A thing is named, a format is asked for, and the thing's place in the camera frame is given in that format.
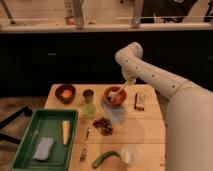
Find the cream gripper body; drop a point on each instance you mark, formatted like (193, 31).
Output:
(130, 80)

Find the dark brown bowl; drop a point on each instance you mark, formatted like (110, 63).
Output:
(59, 91)

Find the green cucumber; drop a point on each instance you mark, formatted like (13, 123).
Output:
(99, 160)

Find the light blue cloth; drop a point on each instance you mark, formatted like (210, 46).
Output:
(115, 114)

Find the white handled black brush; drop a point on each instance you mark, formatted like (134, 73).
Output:
(112, 94)

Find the metal fork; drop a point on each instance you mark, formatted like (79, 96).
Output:
(84, 150)

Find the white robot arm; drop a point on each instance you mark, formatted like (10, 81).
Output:
(189, 114)

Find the small metal cup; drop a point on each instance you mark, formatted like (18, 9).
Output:
(88, 96)

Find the black stand legs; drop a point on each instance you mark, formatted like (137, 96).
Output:
(10, 121)

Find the green plastic tray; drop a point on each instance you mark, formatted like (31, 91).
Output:
(46, 123)

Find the white bowl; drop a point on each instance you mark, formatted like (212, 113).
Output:
(129, 153)

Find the pile of brown nuts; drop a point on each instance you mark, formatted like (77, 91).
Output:
(104, 126)

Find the red orange bowl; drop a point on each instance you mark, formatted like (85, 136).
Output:
(118, 99)

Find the yellow corn cob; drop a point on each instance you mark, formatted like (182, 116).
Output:
(66, 131)

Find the orange food piece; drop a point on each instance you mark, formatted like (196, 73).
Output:
(66, 94)

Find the green plastic cup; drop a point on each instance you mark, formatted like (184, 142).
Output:
(89, 110)

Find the grey blue sponge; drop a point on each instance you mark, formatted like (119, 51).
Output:
(43, 149)

